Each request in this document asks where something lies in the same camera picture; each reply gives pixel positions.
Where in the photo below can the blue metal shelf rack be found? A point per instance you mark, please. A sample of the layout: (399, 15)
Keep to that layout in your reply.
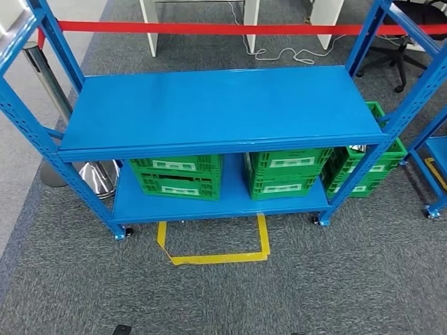
(433, 175)
(216, 111)

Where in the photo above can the red barrier belt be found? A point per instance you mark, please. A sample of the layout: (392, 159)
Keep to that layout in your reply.
(209, 28)

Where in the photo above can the white desk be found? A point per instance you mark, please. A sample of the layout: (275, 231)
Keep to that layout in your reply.
(326, 18)
(152, 23)

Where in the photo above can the black robot foot plate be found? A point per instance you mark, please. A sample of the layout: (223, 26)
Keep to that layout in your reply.
(121, 330)

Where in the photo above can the black office chair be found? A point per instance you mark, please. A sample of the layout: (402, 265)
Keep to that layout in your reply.
(402, 55)

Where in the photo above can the grey round base plate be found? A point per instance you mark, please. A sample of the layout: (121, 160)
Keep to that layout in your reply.
(52, 175)

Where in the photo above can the chrome stanchion post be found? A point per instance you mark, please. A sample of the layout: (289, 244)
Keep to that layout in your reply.
(48, 83)

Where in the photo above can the yellow floor tape frame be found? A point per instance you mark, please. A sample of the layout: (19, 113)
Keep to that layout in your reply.
(436, 171)

